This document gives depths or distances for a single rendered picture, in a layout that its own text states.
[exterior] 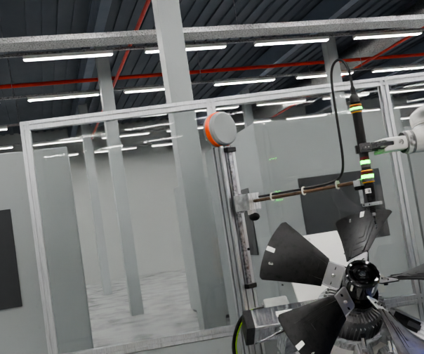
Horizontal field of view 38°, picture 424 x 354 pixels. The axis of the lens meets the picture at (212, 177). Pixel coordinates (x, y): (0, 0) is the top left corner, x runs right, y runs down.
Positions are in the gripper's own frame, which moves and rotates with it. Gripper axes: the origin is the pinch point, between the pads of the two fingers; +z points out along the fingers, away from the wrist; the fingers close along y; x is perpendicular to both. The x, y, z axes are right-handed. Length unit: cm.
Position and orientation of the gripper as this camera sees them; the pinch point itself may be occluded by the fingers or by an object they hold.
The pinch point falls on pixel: (362, 148)
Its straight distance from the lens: 227.0
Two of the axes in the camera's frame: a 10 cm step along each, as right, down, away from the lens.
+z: -9.8, 1.4, -1.3
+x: -1.5, -9.9, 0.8
